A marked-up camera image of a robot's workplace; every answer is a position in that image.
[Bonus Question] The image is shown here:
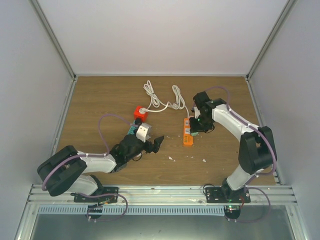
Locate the red cube power socket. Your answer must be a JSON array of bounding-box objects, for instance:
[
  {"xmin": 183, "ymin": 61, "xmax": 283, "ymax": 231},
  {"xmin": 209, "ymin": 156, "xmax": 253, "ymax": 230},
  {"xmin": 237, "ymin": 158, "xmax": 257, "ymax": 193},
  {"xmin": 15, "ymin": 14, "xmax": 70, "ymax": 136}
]
[{"xmin": 133, "ymin": 105, "xmax": 148, "ymax": 123}]

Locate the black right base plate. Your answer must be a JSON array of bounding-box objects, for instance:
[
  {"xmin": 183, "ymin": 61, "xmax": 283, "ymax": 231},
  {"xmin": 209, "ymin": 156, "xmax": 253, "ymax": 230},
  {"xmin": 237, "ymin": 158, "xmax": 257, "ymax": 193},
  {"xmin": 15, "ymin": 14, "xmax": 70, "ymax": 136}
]
[{"xmin": 202, "ymin": 185, "xmax": 251, "ymax": 204}]

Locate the white power cable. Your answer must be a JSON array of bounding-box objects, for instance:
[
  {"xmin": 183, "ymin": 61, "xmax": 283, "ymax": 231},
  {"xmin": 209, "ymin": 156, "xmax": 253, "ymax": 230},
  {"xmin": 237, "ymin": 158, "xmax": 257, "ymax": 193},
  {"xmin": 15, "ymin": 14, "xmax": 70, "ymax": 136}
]
[{"xmin": 138, "ymin": 84, "xmax": 191, "ymax": 120}]

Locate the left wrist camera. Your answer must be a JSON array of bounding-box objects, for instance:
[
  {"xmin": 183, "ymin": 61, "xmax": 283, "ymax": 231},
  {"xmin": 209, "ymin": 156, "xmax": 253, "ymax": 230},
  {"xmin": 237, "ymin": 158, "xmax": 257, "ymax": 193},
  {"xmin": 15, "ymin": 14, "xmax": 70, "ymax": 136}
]
[{"xmin": 135, "ymin": 123, "xmax": 152, "ymax": 143}]

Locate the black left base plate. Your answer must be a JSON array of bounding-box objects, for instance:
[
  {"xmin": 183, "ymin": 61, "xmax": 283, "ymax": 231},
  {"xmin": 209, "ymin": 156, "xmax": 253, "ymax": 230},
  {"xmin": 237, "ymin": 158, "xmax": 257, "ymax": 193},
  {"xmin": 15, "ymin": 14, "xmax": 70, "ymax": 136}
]
[{"xmin": 70, "ymin": 186, "xmax": 119, "ymax": 204}]

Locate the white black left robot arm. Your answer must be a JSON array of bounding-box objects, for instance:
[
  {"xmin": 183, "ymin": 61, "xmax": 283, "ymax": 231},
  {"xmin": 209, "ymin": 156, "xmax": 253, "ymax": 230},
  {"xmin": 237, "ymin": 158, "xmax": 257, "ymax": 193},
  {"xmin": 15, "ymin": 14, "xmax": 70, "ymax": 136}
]
[{"xmin": 37, "ymin": 134, "xmax": 164, "ymax": 202}]

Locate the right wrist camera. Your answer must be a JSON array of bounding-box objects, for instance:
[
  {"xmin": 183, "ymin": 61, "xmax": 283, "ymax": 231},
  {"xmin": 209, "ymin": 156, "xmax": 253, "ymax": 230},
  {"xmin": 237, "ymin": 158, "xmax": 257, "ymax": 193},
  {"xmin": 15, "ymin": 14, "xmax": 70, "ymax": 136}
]
[{"xmin": 191, "ymin": 106, "xmax": 201, "ymax": 119}]

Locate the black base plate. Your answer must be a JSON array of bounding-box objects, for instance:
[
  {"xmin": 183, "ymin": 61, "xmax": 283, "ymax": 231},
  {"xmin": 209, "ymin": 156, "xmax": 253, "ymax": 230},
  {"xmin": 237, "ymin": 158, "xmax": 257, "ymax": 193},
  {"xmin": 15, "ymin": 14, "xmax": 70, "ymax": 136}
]
[
  {"xmin": 202, "ymin": 185, "xmax": 251, "ymax": 204},
  {"xmin": 70, "ymin": 186, "xmax": 119, "ymax": 204}
]

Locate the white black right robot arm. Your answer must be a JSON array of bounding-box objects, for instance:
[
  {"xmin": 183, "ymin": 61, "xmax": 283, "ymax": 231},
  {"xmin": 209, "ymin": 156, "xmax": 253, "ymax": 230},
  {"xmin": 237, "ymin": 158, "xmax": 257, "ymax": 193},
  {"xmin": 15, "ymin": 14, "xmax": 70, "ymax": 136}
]
[{"xmin": 189, "ymin": 91, "xmax": 277, "ymax": 203}]

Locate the orange power strip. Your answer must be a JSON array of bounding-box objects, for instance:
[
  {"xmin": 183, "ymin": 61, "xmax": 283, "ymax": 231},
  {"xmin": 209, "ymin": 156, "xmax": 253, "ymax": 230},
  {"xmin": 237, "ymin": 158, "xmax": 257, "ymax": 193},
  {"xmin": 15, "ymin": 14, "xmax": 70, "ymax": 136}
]
[{"xmin": 182, "ymin": 118, "xmax": 194, "ymax": 147}]

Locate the slotted cable duct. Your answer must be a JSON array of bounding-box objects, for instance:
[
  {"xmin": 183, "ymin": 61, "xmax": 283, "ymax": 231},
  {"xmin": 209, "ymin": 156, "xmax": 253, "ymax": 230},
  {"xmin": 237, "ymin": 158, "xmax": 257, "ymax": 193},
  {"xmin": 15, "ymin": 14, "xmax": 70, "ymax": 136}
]
[{"xmin": 38, "ymin": 204, "xmax": 225, "ymax": 216}]

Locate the white cable with plug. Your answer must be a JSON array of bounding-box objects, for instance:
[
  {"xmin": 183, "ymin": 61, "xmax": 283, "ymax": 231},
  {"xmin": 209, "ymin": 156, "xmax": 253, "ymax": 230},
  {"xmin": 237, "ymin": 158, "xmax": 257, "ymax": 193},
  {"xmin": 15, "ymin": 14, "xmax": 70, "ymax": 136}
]
[{"xmin": 143, "ymin": 80, "xmax": 176, "ymax": 111}]

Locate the teal power strip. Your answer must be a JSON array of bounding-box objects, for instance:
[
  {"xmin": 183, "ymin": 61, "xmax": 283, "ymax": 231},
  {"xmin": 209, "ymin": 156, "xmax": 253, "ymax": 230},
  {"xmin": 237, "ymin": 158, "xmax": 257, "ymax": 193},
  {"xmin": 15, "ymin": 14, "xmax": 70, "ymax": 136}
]
[{"xmin": 127, "ymin": 123, "xmax": 140, "ymax": 135}]

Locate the black power adapter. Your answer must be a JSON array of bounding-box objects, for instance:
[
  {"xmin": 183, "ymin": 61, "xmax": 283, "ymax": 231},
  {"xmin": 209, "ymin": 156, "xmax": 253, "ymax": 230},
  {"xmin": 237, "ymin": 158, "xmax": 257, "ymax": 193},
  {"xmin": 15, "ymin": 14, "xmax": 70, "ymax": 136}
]
[{"xmin": 134, "ymin": 118, "xmax": 142, "ymax": 125}]

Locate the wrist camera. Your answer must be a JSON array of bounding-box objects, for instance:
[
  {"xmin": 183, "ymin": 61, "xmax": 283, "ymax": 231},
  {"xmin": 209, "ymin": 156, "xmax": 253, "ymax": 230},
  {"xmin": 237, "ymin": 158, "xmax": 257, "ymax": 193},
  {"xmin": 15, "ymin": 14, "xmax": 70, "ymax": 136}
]
[
  {"xmin": 135, "ymin": 123, "xmax": 152, "ymax": 143},
  {"xmin": 191, "ymin": 106, "xmax": 201, "ymax": 119}
]

